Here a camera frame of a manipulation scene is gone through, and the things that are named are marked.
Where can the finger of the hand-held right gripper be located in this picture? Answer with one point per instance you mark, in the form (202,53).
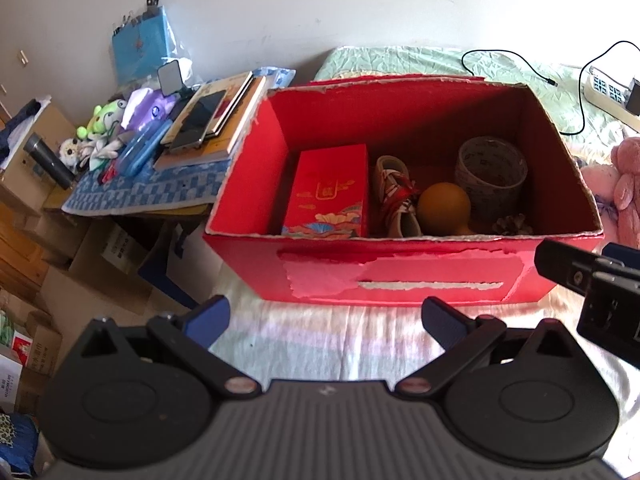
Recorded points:
(622,254)
(565,262)

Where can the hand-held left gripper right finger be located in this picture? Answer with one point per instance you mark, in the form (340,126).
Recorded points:
(442,322)

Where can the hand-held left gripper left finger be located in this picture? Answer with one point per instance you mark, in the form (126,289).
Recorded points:
(207,320)

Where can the large red cardboard box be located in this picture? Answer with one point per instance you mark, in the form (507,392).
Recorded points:
(240,265)

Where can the brown pine cone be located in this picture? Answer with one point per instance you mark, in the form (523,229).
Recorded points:
(512,225)

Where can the brown wooden gourd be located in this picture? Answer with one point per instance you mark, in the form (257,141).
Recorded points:
(442,205)

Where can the small white red shoe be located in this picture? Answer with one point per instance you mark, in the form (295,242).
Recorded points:
(395,195)

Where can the small red gift box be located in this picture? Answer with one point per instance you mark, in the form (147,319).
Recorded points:
(325,180)

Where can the dark pink teddy bear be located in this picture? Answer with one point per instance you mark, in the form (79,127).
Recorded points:
(630,175)

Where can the printed cardboard box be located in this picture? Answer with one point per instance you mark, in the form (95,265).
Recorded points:
(110,255)

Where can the pale striped bed sheet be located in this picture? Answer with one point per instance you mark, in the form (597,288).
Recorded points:
(325,340)

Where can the black charger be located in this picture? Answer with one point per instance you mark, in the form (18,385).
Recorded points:
(635,95)

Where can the white power strip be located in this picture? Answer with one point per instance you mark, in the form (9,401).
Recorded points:
(607,87)

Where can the stack of books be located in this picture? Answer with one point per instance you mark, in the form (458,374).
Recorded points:
(215,152)

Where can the red-label cardboard box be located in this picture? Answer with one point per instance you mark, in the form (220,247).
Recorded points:
(35,345)

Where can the blue pencil case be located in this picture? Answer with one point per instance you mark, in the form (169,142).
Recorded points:
(140,150)

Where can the white plush toy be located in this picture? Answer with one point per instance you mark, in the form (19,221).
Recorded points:
(107,152)

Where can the brown cardboard boxes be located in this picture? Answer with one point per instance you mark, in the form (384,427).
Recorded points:
(20,265)

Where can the black phone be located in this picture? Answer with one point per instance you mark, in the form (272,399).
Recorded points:
(197,117)

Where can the panda plush toy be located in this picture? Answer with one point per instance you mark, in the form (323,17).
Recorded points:
(72,152)

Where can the purple plush toy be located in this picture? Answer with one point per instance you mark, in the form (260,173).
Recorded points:
(145,107)

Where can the silver-edged book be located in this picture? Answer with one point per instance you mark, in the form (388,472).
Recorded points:
(235,97)

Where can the black thermos bottle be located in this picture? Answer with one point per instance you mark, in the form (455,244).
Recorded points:
(47,160)

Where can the green frog plush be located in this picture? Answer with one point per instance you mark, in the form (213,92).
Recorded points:
(105,117)

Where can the green bear-print blanket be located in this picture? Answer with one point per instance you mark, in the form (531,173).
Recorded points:
(400,60)

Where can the navy cloth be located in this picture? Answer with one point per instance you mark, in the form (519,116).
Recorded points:
(20,120)

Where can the blue gift bag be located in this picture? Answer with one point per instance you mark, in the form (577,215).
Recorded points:
(137,45)

